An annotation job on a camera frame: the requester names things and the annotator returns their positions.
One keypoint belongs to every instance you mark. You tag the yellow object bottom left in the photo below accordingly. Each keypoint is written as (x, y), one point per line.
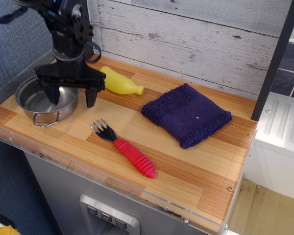
(8, 230)

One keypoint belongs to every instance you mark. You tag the dark right frame post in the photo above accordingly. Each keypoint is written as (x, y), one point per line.
(275, 62)

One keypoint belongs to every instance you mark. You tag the yellow plastic banana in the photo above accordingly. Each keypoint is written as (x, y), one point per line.
(120, 84)

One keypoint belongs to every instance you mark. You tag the stainless steel pot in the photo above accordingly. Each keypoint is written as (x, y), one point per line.
(36, 105)

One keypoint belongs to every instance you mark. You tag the white ridged sink counter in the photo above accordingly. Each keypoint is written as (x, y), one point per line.
(276, 123)

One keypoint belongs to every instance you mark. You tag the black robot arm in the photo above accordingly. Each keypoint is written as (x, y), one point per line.
(73, 49)

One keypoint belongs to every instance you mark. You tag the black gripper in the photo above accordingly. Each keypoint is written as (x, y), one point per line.
(70, 74)

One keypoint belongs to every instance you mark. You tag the red handled fork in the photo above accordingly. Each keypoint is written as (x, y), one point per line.
(139, 160)

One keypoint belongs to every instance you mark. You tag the purple folded cloth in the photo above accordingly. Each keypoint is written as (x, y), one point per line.
(187, 115)

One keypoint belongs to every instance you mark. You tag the silver button panel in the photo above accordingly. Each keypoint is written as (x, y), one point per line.
(103, 219)

